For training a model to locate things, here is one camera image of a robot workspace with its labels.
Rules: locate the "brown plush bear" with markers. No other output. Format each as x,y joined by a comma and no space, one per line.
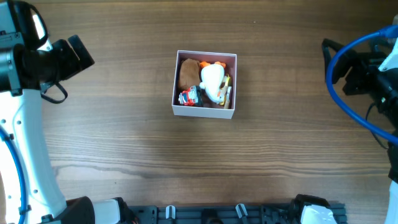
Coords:
189,74

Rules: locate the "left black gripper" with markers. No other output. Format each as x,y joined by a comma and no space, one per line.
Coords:
73,64

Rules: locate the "yellow wooden rattle drum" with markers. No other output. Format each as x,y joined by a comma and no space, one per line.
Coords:
226,83

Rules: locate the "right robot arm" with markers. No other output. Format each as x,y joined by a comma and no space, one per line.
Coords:
384,93

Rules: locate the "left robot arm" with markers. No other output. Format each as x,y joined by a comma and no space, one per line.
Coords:
30,65

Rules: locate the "pink white cardboard box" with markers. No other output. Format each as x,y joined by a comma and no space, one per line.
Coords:
209,110

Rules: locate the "white orange plush duck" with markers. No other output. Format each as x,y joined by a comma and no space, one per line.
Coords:
212,75

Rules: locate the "red toy fire truck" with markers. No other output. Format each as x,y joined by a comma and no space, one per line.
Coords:
191,97

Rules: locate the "white wooden rattle drum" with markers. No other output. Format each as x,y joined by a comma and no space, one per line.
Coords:
227,98

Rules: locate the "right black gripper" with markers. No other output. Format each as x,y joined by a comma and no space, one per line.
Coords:
362,64

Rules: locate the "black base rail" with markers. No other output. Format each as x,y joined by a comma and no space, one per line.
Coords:
260,214

